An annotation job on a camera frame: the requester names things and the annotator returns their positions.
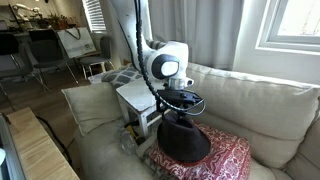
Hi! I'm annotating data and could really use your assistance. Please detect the grey office chair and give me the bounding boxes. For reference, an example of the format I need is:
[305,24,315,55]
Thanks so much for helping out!
[78,34,117,80]

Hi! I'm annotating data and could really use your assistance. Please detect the light wooden table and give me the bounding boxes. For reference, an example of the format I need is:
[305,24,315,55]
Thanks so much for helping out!
[5,106,81,180]

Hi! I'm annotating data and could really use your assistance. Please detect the cream fabric sofa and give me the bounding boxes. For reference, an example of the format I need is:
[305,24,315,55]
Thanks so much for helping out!
[70,61,320,180]

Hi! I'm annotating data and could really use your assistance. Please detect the white paper bag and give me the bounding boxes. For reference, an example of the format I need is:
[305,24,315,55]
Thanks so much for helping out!
[56,26,98,60]

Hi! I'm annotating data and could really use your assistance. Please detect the plain cream pillow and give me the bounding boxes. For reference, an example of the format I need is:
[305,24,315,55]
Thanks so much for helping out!
[61,81,125,137]

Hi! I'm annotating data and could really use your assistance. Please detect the yellow black tool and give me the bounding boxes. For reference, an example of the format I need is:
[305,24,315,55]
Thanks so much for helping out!
[124,121,148,145]

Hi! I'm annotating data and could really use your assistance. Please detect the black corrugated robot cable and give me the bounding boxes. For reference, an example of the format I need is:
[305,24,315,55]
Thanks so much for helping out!
[133,0,207,118]

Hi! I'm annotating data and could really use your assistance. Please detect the white window blinds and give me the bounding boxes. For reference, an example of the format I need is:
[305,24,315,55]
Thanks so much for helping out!
[81,0,108,34]

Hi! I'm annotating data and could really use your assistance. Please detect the white curtain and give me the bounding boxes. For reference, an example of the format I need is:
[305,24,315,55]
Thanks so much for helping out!
[148,0,245,72]

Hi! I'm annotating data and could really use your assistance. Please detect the aluminium rail frame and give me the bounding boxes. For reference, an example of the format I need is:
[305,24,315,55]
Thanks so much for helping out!
[0,112,18,180]

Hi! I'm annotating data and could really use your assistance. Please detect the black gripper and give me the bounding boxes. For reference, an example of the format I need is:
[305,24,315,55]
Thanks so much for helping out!
[156,88,204,117]

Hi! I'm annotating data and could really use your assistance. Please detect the black fedora hat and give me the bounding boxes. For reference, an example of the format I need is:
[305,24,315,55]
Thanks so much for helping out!
[156,112,212,164]

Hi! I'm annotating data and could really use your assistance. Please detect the potted plant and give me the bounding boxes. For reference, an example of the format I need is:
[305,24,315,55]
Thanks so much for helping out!
[46,12,80,31]

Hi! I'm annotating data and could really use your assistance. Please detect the red white patterned cloth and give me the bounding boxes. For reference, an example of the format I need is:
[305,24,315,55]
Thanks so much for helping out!
[145,120,253,180]

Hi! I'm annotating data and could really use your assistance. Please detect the clear plastic bottle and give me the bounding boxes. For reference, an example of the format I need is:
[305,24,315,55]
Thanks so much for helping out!
[118,128,140,156]

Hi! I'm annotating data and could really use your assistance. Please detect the grey white lattice pillow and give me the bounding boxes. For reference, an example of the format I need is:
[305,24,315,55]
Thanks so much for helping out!
[100,64,145,90]

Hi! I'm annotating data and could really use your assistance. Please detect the black office chair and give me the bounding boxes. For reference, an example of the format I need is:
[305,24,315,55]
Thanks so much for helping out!
[0,31,35,101]
[27,28,80,85]

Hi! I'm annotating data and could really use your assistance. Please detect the white framed window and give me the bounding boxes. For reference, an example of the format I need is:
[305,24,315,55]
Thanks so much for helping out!
[255,0,320,53]

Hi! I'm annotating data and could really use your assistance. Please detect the black floor cable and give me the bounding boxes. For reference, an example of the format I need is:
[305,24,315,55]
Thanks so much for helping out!
[34,115,73,165]

